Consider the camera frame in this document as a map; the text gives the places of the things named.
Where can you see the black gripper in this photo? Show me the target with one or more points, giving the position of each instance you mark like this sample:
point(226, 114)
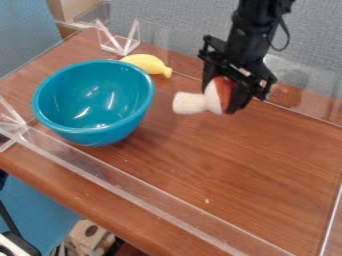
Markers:
point(253, 77)

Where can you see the white brown toy mushroom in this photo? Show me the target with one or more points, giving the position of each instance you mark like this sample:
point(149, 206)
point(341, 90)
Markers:
point(201, 100)

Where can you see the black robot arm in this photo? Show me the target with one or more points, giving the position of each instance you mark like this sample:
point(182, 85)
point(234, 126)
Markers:
point(256, 20)

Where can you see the blue bowl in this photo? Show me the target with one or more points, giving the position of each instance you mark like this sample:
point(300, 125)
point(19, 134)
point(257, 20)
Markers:
point(94, 101)

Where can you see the clear acrylic back barrier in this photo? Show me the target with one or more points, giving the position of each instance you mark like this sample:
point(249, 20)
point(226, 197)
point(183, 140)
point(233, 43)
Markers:
point(293, 94)

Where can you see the clear acrylic barrier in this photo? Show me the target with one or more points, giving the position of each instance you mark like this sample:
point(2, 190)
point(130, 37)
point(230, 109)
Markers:
point(195, 221)
point(293, 94)

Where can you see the yellow toy banana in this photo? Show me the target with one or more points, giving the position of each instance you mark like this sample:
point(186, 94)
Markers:
point(150, 63)

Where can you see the clear acrylic front barrier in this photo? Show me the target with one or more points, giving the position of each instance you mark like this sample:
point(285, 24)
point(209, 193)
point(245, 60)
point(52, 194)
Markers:
point(195, 221)

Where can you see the white block under table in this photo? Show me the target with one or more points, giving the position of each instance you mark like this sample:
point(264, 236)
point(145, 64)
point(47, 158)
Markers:
point(89, 239)

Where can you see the clear acrylic corner bracket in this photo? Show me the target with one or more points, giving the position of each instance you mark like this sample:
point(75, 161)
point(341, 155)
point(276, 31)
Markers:
point(115, 43)

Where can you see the clear acrylic left bracket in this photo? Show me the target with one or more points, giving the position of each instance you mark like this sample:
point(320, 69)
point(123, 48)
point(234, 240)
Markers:
point(12, 126)

